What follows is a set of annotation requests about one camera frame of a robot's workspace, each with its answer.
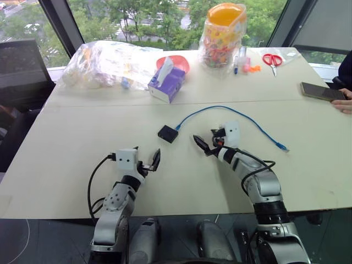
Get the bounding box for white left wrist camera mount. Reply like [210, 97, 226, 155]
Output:
[114, 149, 139, 172]

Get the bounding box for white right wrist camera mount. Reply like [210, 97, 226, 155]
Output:
[223, 120, 240, 147]

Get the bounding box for thin white floor cable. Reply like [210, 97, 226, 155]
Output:
[0, 218, 31, 264]

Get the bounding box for clear flat plastic bag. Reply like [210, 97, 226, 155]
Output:
[257, 47, 301, 67]

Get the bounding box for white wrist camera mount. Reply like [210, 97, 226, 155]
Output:
[114, 149, 139, 172]
[223, 120, 240, 147]

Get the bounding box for black office chair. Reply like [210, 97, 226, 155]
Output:
[0, 39, 57, 171]

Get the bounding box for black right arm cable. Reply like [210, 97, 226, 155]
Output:
[219, 145, 276, 195]

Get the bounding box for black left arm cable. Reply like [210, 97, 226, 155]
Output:
[87, 154, 117, 224]

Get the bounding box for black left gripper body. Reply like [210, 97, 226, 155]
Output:
[136, 161, 155, 177]

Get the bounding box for person's bare hand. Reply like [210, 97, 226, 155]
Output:
[329, 88, 352, 115]

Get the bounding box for purple tissue box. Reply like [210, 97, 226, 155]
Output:
[147, 56, 186, 105]

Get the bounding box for red handled scissors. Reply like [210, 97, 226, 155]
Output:
[262, 53, 283, 78]

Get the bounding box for pink plastic bowl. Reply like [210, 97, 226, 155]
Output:
[156, 54, 191, 74]

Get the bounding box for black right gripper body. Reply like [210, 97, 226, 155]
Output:
[211, 134, 227, 151]

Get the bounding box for small black adapter box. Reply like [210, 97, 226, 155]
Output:
[157, 125, 179, 144]

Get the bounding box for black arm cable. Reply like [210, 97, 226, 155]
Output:
[87, 154, 117, 224]
[219, 145, 276, 195]

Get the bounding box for smartphone with dark screen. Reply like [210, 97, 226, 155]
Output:
[300, 81, 348, 103]

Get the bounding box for candy jar with orange lid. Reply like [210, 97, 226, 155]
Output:
[197, 2, 248, 75]

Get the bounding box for clear plastic bag of goods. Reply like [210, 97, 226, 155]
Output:
[61, 40, 166, 92]

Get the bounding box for person's dark sleeve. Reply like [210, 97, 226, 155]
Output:
[331, 53, 352, 91]

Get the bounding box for blue cable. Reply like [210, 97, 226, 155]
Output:
[175, 105, 290, 153]

